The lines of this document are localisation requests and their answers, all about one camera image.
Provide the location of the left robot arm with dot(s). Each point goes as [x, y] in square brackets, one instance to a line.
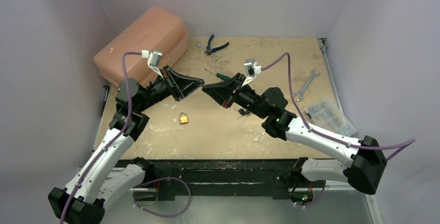
[90, 193]

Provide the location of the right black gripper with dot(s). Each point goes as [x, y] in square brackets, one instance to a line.
[232, 90]

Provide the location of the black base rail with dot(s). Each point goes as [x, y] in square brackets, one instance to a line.
[275, 178]

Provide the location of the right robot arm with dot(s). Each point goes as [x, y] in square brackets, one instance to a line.
[359, 162]

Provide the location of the clear plastic screw box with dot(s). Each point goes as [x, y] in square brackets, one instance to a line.
[325, 114]

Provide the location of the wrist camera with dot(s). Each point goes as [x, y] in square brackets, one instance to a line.
[153, 60]
[252, 70]

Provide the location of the small silver wrench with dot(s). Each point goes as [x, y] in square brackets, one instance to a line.
[209, 52]

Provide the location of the black head key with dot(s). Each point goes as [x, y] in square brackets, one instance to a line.
[242, 112]

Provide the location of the large silver wrench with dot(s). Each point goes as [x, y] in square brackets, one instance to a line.
[299, 95]

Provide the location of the pink plastic toolbox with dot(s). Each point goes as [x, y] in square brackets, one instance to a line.
[155, 30]

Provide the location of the green handled screwdriver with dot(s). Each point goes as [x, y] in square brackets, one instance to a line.
[219, 75]

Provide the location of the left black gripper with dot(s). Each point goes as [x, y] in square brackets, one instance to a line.
[180, 82]

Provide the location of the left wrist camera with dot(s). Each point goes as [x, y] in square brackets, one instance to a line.
[153, 60]

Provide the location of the brass padlock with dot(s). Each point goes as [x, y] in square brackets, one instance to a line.
[183, 118]

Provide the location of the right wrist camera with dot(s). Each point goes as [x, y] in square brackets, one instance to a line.
[252, 70]

